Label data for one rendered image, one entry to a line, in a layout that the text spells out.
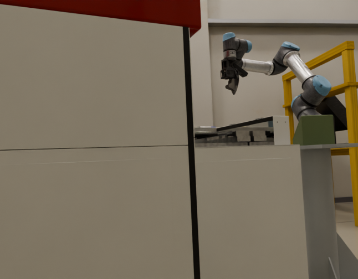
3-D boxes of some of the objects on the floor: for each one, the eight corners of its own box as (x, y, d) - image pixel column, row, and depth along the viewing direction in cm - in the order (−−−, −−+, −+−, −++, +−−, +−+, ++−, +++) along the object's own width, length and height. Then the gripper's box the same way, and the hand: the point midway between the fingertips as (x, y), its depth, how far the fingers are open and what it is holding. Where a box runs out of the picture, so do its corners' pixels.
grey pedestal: (358, 273, 206) (348, 144, 211) (417, 304, 162) (403, 140, 168) (281, 280, 200) (274, 148, 205) (321, 314, 156) (310, 144, 161)
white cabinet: (183, 368, 121) (173, 148, 126) (125, 282, 210) (121, 155, 215) (315, 327, 145) (302, 144, 150) (213, 265, 234) (207, 152, 239)
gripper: (219, 61, 195) (220, 96, 194) (226, 56, 187) (228, 92, 186) (231, 62, 199) (233, 96, 197) (239, 57, 190) (241, 93, 189)
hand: (235, 92), depth 193 cm, fingers closed
